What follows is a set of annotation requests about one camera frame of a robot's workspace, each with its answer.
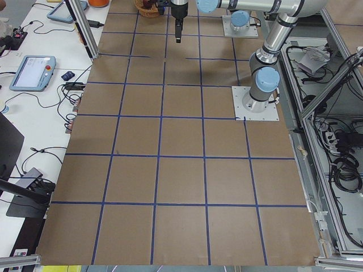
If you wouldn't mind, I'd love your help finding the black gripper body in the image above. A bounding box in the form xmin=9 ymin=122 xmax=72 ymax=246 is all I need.
xmin=157 ymin=0 xmax=188 ymax=20

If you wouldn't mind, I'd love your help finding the dark red apple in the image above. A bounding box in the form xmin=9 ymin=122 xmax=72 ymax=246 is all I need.
xmin=142 ymin=0 xmax=155 ymax=9

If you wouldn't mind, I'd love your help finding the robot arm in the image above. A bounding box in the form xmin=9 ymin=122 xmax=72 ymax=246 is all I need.
xmin=230 ymin=10 xmax=250 ymax=32
xmin=196 ymin=0 xmax=327 ymax=113

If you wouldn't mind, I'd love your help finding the brown wicker basket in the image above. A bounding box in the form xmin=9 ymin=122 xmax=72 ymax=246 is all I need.
xmin=134 ymin=0 xmax=159 ymax=18

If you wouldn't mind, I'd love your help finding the orange cylindrical container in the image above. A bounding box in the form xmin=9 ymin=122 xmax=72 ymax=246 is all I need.
xmin=88 ymin=0 xmax=109 ymax=8

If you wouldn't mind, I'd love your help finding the far teach pendant tablet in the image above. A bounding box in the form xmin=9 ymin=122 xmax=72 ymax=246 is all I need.
xmin=47 ymin=1 xmax=75 ymax=24

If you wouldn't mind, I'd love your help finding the teach pendant tablet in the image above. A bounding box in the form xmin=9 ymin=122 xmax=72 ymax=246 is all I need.
xmin=9 ymin=55 xmax=57 ymax=92
xmin=47 ymin=1 xmax=75 ymax=24

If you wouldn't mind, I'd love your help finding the dark blue pouch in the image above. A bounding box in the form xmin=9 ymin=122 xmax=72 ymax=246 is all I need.
xmin=61 ymin=71 xmax=75 ymax=82

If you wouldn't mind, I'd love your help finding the near teach pendant tablet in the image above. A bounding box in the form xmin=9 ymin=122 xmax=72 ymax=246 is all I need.
xmin=9 ymin=55 xmax=57 ymax=92

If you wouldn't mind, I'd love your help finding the grey hub box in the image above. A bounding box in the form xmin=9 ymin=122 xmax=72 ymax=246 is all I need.
xmin=15 ymin=167 xmax=43 ymax=188

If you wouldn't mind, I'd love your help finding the black monitor stand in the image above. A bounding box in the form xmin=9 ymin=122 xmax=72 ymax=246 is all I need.
xmin=0 ymin=112 xmax=56 ymax=219

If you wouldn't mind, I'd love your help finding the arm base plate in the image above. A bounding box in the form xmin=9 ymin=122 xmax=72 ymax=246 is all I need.
xmin=222 ymin=15 xmax=259 ymax=39
xmin=231 ymin=86 xmax=279 ymax=121

